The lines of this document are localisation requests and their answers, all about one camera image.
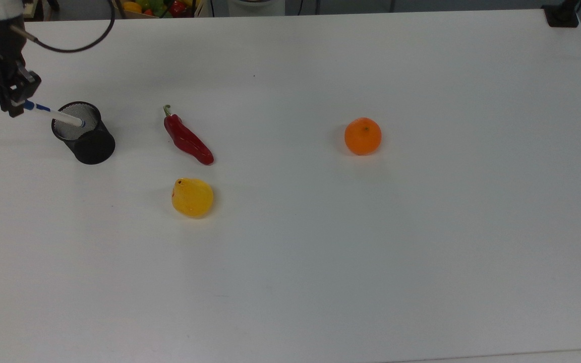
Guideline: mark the blue and white marker pen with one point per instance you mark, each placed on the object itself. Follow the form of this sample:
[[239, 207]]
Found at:
[[53, 114]]

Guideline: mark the black mesh pen cup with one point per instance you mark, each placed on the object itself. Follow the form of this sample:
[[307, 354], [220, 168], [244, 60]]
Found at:
[[94, 148]]

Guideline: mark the cardboard box of toy fruit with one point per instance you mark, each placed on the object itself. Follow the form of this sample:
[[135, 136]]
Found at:
[[159, 7]]

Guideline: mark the red toy chili pepper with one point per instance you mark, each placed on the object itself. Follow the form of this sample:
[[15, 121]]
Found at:
[[187, 141]]

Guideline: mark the yellow toy pear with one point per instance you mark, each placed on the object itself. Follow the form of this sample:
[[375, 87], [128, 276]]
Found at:
[[192, 198]]

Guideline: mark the orange toy tangerine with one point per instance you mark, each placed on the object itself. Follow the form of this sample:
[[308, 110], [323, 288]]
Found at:
[[362, 136]]

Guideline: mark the black stand base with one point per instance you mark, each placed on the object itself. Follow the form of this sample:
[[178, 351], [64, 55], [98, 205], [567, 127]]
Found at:
[[562, 19]]

